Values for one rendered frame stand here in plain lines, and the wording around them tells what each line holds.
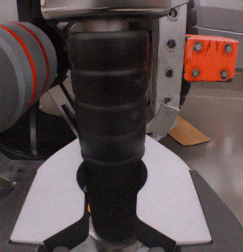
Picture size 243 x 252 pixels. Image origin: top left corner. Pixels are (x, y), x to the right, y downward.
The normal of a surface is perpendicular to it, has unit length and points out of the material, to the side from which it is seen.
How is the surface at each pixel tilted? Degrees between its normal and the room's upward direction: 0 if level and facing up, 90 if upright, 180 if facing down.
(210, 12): 90
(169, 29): 90
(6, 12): 90
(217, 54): 90
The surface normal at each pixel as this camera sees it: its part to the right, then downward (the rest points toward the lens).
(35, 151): 0.15, -0.87
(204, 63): 0.00, 0.47
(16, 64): 0.54, 0.29
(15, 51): 0.89, -0.40
